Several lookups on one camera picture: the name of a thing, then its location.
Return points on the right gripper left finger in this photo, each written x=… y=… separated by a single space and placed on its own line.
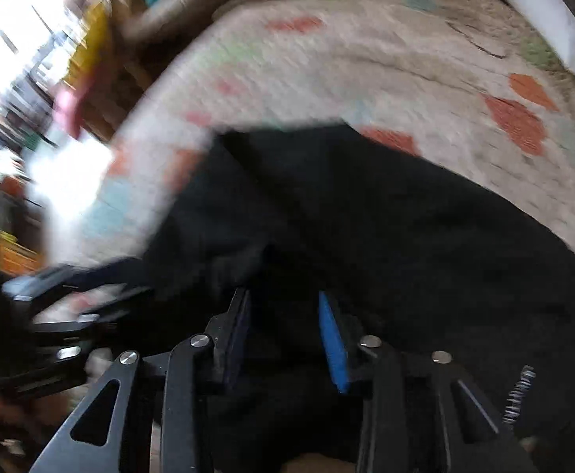
x=228 y=332

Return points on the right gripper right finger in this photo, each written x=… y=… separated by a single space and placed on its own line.
x=340 y=332

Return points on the black pants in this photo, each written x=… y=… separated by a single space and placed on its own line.
x=425 y=258

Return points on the red yellow box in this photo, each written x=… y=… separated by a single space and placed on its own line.
x=16 y=260

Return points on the heart-patterned quilted bedspread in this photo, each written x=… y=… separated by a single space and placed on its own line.
x=467 y=84

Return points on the folded beige blankets stack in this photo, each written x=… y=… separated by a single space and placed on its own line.
x=165 y=18

